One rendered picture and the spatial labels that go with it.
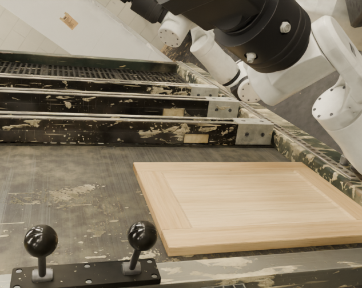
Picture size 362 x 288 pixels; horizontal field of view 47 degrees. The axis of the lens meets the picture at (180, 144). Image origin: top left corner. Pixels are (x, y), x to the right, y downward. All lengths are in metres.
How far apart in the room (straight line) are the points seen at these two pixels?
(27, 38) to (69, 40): 1.54
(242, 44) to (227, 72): 0.68
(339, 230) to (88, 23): 4.07
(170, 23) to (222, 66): 0.19
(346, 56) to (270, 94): 0.10
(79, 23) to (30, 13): 0.50
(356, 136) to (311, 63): 0.14
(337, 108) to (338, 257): 0.29
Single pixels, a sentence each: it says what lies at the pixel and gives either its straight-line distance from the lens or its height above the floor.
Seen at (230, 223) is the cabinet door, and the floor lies 1.18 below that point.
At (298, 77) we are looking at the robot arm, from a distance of 0.53.
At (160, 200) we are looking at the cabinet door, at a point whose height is 1.28.
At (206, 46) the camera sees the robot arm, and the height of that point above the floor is 1.30.
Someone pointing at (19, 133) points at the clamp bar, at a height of 1.54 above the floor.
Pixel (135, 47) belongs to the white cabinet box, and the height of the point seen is 0.65.
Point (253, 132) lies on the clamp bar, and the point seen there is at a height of 0.96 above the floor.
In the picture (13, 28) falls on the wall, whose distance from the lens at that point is 6.20.
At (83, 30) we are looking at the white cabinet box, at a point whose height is 1.19.
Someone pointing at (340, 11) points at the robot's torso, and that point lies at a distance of 0.78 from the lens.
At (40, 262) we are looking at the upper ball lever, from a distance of 0.56.
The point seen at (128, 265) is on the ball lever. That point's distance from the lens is 0.61.
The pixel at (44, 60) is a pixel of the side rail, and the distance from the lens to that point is 2.37.
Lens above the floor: 1.68
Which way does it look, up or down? 25 degrees down
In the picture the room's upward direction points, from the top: 56 degrees counter-clockwise
